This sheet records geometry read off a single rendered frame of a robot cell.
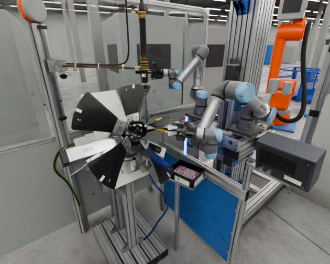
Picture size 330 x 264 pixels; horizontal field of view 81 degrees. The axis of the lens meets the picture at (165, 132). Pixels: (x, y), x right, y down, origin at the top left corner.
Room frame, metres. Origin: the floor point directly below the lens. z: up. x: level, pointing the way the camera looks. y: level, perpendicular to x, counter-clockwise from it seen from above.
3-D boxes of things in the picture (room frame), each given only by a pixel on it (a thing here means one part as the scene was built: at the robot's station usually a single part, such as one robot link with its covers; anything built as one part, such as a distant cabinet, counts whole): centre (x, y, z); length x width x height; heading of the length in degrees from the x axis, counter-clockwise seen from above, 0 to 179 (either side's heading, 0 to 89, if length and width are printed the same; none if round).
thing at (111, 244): (1.24, 0.34, 0.04); 0.62 x 0.45 x 0.08; 37
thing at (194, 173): (1.14, -0.15, 0.83); 0.19 x 0.14 x 0.04; 52
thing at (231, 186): (1.30, -0.23, 0.82); 0.90 x 0.04 x 0.08; 37
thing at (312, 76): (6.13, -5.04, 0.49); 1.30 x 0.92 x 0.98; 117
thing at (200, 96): (1.90, -0.36, 1.20); 0.13 x 0.12 x 0.14; 13
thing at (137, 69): (1.16, 0.12, 1.51); 0.09 x 0.07 x 0.10; 72
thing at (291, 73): (7.01, -4.53, 0.49); 1.27 x 0.88 x 0.98; 117
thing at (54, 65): (1.35, 0.71, 1.55); 0.10 x 0.07 x 0.09; 72
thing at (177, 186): (1.18, -0.09, 0.40); 0.03 x 0.03 x 0.80; 52
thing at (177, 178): (1.14, -0.15, 0.85); 0.22 x 0.17 x 0.07; 52
